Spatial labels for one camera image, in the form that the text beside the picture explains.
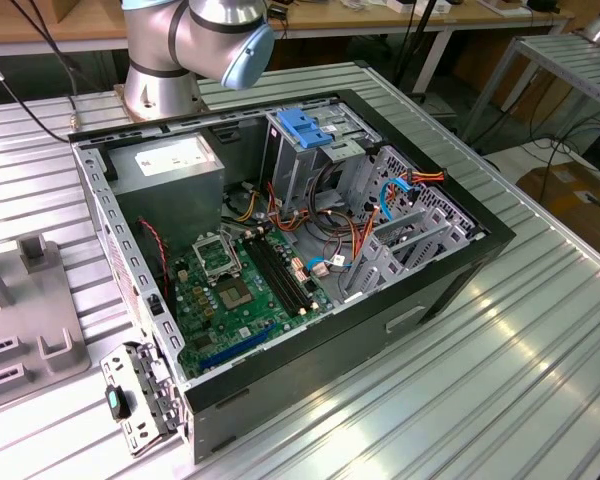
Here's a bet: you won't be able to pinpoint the blue SATA wire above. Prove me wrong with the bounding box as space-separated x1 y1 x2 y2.
379 175 417 222

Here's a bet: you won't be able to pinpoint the orange red power wire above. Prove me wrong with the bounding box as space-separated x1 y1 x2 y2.
402 168 447 185

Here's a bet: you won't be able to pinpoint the grey metal disk bay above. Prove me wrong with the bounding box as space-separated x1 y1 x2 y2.
337 144 486 306

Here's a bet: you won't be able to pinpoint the black RAM slot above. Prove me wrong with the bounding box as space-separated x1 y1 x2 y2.
243 237 306 317
257 232 317 310

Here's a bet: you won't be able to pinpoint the grey optical drive cage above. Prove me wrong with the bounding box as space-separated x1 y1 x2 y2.
259 99 381 211

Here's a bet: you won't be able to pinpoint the green motherboard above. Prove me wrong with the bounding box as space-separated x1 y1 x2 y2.
168 227 337 380

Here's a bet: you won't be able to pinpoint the metal socket cover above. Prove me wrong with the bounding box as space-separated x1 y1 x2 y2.
192 232 244 281

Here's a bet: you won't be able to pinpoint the blue plastic drive latch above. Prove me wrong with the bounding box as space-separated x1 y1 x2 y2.
275 108 332 150

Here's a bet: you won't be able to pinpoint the blue expansion slot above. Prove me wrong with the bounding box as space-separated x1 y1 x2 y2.
198 322 277 372

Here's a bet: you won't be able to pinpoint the black PC case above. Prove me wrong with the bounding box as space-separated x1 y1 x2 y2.
67 88 517 466

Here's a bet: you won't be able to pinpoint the grey power supply unit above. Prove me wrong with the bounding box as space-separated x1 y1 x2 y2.
107 130 227 256

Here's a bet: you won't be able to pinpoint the wooden desk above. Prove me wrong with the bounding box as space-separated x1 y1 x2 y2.
0 0 579 96

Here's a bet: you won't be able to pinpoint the black latch with teal button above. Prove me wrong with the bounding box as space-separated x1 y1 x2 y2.
104 383 132 420

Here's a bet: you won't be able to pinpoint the brown cardboard box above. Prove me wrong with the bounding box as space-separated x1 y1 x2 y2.
515 162 600 249

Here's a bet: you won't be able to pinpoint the grey parts rack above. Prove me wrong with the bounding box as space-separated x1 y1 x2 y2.
0 232 92 415

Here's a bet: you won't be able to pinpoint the metal slat side table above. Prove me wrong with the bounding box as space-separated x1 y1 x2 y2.
462 33 600 146

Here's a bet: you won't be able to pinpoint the blue wire with white label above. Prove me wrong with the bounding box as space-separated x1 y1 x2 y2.
303 255 334 275

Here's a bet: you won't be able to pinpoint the orange red wire bundle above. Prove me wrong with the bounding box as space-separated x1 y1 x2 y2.
265 180 312 235

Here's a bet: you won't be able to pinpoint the thick black cable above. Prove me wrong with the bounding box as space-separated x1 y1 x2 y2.
309 159 366 236

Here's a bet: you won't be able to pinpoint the yellow black wire bundle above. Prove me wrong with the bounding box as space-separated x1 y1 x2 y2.
224 182 261 224

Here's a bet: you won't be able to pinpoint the orange wire strands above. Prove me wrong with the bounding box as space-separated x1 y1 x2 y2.
347 207 382 264

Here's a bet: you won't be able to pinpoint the red black fan wire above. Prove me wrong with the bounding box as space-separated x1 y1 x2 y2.
136 215 171 299

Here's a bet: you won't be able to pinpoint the square brown base plate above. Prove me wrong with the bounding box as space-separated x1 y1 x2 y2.
112 83 207 124

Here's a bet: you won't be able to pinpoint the black arm cable with connector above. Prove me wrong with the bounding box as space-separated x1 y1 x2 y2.
0 0 81 144

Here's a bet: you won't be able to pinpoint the metal card retention bracket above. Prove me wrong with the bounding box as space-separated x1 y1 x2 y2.
99 341 189 459

